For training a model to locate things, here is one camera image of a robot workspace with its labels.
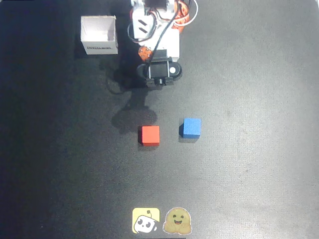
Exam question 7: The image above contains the white cable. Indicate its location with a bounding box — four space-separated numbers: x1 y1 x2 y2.
171 0 199 27

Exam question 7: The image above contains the black gripper camera with mount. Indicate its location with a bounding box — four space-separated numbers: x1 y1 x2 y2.
136 49 183 89

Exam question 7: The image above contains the yellow robot face sticker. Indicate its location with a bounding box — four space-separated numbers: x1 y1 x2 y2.
132 207 161 235

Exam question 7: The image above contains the red cube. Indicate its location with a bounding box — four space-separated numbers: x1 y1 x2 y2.
138 125 160 146

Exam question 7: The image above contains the blue cube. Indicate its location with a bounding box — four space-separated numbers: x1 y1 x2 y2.
179 118 202 139

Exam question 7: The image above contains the hugging face emoji sticker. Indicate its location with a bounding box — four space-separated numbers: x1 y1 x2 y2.
162 207 193 236

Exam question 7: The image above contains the white cardboard box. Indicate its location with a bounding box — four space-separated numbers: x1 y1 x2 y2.
80 15 119 56

